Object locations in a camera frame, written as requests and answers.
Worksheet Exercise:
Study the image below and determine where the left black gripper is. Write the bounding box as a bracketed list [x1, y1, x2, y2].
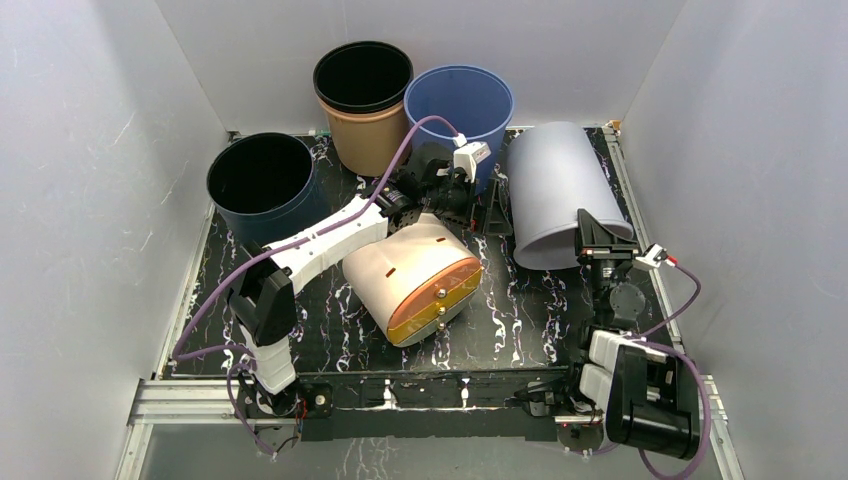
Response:
[421, 174, 512, 239]

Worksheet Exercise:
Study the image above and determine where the large grey container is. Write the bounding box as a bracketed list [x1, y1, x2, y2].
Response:
[504, 121, 633, 270]

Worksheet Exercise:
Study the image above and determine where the blue plastic bucket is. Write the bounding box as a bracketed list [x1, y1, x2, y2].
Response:
[404, 65, 514, 195]

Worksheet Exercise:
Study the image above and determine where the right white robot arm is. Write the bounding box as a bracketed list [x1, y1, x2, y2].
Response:
[563, 209, 701, 460]

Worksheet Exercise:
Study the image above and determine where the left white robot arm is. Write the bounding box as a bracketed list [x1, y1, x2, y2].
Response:
[228, 141, 512, 416]

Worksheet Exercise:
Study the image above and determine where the white orange drawer box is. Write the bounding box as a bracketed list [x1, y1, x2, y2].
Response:
[342, 214, 483, 347]

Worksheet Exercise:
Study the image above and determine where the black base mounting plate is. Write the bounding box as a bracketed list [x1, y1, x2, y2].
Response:
[233, 367, 607, 450]

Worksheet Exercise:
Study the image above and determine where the tan bucket black rim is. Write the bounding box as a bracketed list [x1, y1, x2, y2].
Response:
[312, 41, 414, 177]

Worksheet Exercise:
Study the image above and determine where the dark navy bucket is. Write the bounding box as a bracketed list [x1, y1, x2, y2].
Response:
[206, 132, 331, 246]

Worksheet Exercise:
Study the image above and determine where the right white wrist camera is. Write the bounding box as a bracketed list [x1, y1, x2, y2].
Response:
[633, 244, 676, 272]

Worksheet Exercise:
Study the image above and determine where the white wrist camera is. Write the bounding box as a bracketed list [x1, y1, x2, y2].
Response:
[633, 244, 676, 272]
[452, 133, 491, 183]

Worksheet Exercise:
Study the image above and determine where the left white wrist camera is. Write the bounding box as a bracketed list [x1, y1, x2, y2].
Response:
[452, 133, 491, 183]

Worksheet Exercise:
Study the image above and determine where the aluminium frame rail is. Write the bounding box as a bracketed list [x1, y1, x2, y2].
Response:
[115, 374, 745, 480]

